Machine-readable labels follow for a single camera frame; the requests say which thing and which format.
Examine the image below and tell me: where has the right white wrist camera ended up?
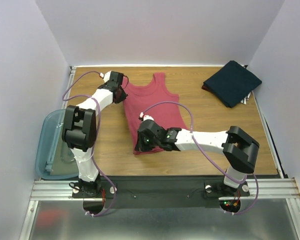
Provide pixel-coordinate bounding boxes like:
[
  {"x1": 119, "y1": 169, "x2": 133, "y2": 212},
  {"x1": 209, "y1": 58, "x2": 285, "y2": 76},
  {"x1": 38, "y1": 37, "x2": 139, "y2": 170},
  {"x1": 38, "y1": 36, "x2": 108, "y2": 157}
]
[{"x1": 138, "y1": 112, "x2": 154, "y2": 122}]

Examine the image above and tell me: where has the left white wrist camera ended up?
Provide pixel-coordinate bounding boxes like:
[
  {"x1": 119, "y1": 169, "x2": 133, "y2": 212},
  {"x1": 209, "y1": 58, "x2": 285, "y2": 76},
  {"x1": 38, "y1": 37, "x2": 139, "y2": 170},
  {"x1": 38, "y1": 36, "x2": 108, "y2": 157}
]
[{"x1": 99, "y1": 71, "x2": 112, "y2": 83}]

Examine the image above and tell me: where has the folded dark red garment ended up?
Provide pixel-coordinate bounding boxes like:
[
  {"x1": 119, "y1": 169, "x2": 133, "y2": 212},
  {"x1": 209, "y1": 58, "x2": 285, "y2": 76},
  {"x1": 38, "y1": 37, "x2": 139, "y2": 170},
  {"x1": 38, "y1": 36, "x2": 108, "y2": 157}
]
[{"x1": 201, "y1": 85, "x2": 210, "y2": 92}]

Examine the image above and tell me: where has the folded white patterned garment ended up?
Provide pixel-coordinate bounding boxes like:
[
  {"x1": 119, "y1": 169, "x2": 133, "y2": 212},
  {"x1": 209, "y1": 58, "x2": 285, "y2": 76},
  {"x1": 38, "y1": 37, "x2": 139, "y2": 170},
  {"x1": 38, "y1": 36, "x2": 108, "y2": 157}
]
[{"x1": 240, "y1": 92, "x2": 252, "y2": 105}]

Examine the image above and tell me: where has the folded navy tank top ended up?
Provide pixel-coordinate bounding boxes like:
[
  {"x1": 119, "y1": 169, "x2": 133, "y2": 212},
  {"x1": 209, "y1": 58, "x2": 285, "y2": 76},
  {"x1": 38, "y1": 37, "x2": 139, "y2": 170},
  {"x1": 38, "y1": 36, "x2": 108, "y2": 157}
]
[{"x1": 203, "y1": 60, "x2": 262, "y2": 108}]

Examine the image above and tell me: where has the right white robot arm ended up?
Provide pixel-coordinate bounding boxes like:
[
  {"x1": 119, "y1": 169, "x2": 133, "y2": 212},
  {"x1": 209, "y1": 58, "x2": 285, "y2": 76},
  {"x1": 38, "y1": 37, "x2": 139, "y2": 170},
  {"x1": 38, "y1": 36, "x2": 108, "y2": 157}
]
[{"x1": 135, "y1": 118, "x2": 260, "y2": 195}]

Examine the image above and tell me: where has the red tank top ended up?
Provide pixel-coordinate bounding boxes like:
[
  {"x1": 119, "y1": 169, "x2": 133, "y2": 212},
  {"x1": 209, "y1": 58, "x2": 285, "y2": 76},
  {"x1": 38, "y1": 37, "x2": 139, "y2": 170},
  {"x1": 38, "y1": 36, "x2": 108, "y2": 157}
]
[{"x1": 122, "y1": 72, "x2": 189, "y2": 146}]

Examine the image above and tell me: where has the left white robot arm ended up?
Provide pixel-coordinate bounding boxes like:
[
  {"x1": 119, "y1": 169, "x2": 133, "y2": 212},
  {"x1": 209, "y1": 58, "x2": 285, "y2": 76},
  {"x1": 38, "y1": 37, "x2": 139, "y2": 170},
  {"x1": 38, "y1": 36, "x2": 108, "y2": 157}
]
[{"x1": 61, "y1": 71, "x2": 128, "y2": 197}]

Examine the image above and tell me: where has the clear blue plastic bin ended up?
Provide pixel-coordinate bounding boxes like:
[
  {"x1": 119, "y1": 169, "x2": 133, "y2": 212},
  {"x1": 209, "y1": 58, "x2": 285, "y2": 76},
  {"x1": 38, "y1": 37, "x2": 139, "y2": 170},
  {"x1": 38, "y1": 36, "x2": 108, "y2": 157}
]
[{"x1": 35, "y1": 109, "x2": 79, "y2": 180}]

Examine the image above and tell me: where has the aluminium frame rail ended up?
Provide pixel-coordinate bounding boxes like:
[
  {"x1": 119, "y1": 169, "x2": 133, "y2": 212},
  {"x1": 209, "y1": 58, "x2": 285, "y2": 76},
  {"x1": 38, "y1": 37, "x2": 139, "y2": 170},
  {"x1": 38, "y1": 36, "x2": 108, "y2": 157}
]
[{"x1": 61, "y1": 66, "x2": 77, "y2": 109}]

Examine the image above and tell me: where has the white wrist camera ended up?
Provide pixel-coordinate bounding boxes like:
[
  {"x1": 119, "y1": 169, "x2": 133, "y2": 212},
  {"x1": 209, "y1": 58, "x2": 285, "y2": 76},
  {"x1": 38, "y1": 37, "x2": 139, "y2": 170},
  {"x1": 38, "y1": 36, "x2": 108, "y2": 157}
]
[
  {"x1": 99, "y1": 71, "x2": 112, "y2": 83},
  {"x1": 138, "y1": 112, "x2": 154, "y2": 122}
]

